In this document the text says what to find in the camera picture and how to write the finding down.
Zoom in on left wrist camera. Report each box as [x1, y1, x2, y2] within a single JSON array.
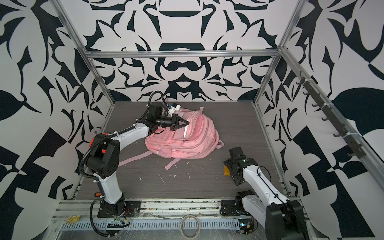
[[168, 103, 181, 116]]

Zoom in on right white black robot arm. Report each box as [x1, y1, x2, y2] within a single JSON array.
[[224, 147, 309, 240]]

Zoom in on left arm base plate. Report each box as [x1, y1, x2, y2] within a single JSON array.
[[97, 201, 142, 218]]

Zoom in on pink student backpack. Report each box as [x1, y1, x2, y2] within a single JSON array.
[[119, 107, 224, 170]]

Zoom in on roll of clear tape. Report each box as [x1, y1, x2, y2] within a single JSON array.
[[180, 215, 201, 240]]

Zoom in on yellow tape piece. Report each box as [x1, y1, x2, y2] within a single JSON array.
[[66, 215, 81, 224]]

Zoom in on red monster plush toy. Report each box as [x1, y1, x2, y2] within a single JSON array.
[[89, 133, 109, 156]]

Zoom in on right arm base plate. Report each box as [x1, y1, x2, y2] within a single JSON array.
[[220, 199, 249, 217]]

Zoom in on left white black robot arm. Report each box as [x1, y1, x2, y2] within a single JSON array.
[[79, 91, 190, 215]]

